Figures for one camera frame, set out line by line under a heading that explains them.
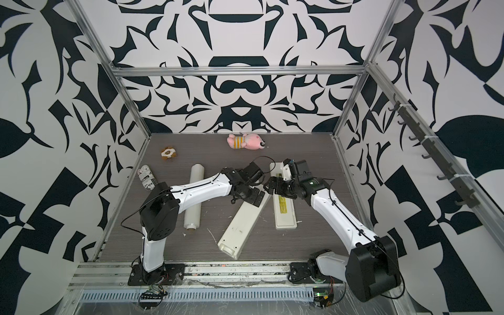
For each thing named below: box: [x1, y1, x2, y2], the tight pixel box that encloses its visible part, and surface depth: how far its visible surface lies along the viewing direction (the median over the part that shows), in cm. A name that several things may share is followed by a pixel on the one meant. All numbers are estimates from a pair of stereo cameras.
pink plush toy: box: [226, 133, 266, 150], surface depth 110 cm
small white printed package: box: [137, 164, 159, 191], surface depth 99 cm
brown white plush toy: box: [160, 147, 177, 161], surface depth 110 cm
